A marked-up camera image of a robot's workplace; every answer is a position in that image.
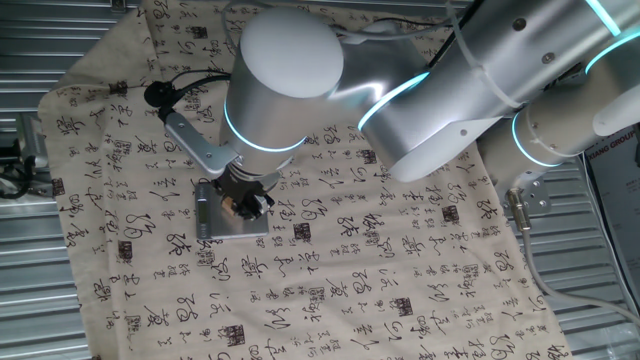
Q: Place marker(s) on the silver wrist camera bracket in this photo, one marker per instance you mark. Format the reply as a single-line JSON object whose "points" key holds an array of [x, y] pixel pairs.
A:
{"points": [[200, 147]]}

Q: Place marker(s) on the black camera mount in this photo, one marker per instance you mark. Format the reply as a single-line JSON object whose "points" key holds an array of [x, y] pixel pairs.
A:
{"points": [[17, 182]]}

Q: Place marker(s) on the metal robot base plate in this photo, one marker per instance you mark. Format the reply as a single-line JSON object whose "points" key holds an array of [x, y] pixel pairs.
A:
{"points": [[539, 197]]}

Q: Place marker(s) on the printed poster sheet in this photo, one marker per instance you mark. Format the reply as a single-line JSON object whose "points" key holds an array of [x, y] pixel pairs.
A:
{"points": [[615, 200]]}

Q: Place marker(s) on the calligraphy print beige tablecloth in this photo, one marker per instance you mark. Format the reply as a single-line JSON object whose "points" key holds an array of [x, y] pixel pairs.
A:
{"points": [[350, 275]]}

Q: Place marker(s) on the silver camera box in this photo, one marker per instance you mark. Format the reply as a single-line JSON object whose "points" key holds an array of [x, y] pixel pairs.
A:
{"points": [[32, 142]]}

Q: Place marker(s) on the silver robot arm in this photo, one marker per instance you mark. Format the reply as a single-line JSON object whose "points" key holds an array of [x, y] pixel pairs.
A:
{"points": [[425, 90]]}

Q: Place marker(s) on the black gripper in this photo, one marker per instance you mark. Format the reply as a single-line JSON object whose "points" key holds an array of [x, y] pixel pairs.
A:
{"points": [[240, 185]]}

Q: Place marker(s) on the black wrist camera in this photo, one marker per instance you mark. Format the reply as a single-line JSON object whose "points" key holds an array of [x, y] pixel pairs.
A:
{"points": [[159, 95]]}

